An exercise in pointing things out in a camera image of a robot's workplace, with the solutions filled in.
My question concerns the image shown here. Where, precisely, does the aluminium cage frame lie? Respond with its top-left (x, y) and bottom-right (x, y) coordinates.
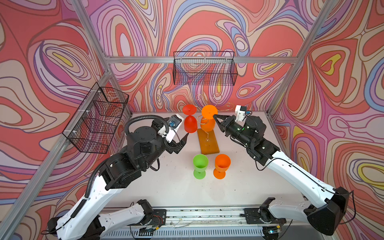
top-left (1, 1), bottom-right (324, 219)

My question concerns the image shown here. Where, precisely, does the orange wine glass front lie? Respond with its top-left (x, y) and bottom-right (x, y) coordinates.
top-left (201, 105), bottom-right (218, 133)

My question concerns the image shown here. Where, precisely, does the metal base rail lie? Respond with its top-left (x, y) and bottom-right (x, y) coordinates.
top-left (98, 206), bottom-right (326, 240)

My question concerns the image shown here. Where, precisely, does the orange wine glass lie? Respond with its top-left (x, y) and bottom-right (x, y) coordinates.
top-left (213, 154), bottom-right (231, 180)
top-left (201, 105), bottom-right (218, 133)

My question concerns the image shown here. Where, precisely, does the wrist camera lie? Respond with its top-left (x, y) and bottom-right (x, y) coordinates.
top-left (166, 114), bottom-right (184, 143)
top-left (235, 105), bottom-right (253, 122)

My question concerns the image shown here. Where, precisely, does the red wine glass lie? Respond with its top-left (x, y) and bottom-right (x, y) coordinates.
top-left (183, 105), bottom-right (198, 133)

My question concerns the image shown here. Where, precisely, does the black wire basket left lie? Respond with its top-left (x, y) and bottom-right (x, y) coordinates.
top-left (62, 83), bottom-right (129, 154)

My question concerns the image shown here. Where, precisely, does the black wire basket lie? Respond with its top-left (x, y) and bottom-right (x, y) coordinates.
top-left (62, 83), bottom-right (129, 154)
top-left (173, 50), bottom-right (238, 86)

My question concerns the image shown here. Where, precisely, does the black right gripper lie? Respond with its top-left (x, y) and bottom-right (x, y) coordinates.
top-left (213, 113), bottom-right (253, 148)

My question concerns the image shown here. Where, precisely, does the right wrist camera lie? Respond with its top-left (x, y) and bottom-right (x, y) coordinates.
top-left (235, 105), bottom-right (253, 122)

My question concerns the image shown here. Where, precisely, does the orange wine glass back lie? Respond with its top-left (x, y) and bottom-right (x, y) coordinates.
top-left (213, 154), bottom-right (231, 180)

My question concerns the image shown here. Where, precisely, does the black wire basket back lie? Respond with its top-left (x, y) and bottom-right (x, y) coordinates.
top-left (173, 50), bottom-right (238, 86)

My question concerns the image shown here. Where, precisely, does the green wine glass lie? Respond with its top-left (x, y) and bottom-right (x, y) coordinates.
top-left (193, 154), bottom-right (209, 180)

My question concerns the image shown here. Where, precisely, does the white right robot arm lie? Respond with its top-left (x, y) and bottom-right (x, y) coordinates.
top-left (213, 114), bottom-right (354, 236)

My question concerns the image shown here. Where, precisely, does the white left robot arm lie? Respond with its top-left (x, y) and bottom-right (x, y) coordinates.
top-left (41, 114), bottom-right (188, 240)

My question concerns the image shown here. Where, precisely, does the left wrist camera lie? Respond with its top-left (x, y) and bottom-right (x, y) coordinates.
top-left (166, 114), bottom-right (184, 143)

